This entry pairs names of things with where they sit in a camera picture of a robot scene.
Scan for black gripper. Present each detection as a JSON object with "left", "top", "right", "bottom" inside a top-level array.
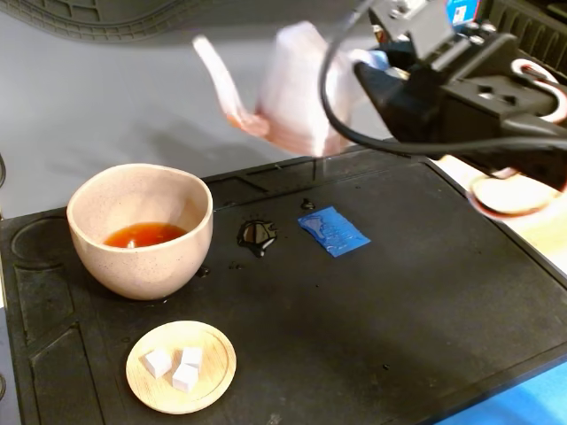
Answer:
[{"left": 353, "top": 20, "right": 519, "bottom": 143}]

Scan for translucent pink plastic kettle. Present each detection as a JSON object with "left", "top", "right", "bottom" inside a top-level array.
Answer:
[{"left": 191, "top": 20, "right": 382, "bottom": 158}]

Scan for brown tea liquid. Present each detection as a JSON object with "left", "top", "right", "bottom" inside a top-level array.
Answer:
[{"left": 104, "top": 222, "right": 190, "bottom": 249}]

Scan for beige speckled ceramic cup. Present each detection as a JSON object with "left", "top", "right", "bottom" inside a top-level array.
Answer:
[{"left": 66, "top": 163, "right": 214, "bottom": 301}]

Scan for red supplement container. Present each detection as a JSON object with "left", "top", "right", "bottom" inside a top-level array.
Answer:
[{"left": 442, "top": 0, "right": 483, "bottom": 26}]

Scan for black plastic crate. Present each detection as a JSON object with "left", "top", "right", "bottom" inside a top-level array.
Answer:
[{"left": 480, "top": 0, "right": 567, "bottom": 67}]

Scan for blue tape piece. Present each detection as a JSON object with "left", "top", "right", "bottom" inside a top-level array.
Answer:
[{"left": 297, "top": 205, "right": 371, "bottom": 259}]

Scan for spilled tea puddle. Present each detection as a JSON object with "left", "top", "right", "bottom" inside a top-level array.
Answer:
[{"left": 237, "top": 219, "right": 280, "bottom": 259}]

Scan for black silicone work mat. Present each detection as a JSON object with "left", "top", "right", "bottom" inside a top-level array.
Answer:
[{"left": 0, "top": 145, "right": 567, "bottom": 425}]

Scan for light gray silicone sheet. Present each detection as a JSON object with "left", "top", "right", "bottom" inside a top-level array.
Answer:
[{"left": 0, "top": 0, "right": 400, "bottom": 220}]

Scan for dark gray ribbed mat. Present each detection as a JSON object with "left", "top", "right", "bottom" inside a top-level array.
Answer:
[{"left": 0, "top": 0, "right": 231, "bottom": 44}]

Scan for round wooden coaster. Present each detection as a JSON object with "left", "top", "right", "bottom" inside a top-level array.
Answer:
[{"left": 125, "top": 320, "right": 237, "bottom": 415}]

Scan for blue base board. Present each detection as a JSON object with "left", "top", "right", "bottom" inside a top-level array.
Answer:
[{"left": 436, "top": 360, "right": 567, "bottom": 425}]

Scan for white sugar cube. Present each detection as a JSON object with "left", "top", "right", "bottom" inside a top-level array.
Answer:
[
  {"left": 141, "top": 347, "right": 173, "bottom": 379},
  {"left": 180, "top": 346, "right": 204, "bottom": 368},
  {"left": 171, "top": 362, "right": 199, "bottom": 394}
]

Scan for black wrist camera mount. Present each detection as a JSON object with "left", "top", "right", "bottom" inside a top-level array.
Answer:
[{"left": 367, "top": 0, "right": 457, "bottom": 61}]

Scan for red white black servo wires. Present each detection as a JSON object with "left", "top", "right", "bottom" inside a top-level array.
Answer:
[{"left": 467, "top": 57, "right": 567, "bottom": 219}]

